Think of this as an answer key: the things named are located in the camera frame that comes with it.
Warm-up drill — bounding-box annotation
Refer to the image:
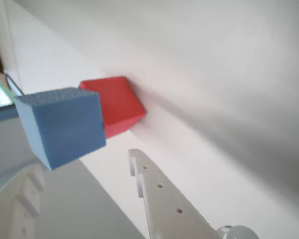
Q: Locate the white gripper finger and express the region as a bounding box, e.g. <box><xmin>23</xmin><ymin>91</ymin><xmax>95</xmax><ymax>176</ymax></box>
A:
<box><xmin>128</xmin><ymin>148</ymin><xmax>224</xmax><ymax>239</ymax></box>
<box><xmin>0</xmin><ymin>163</ymin><xmax>46</xmax><ymax>239</ymax></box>

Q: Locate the blue foam cube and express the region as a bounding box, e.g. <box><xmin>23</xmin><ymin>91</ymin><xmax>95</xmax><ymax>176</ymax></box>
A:
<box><xmin>14</xmin><ymin>87</ymin><xmax>107</xmax><ymax>171</ymax></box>

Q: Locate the red foam cube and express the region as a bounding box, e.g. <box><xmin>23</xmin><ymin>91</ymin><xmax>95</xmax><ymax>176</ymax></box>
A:
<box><xmin>78</xmin><ymin>76</ymin><xmax>147</xmax><ymax>140</ymax></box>

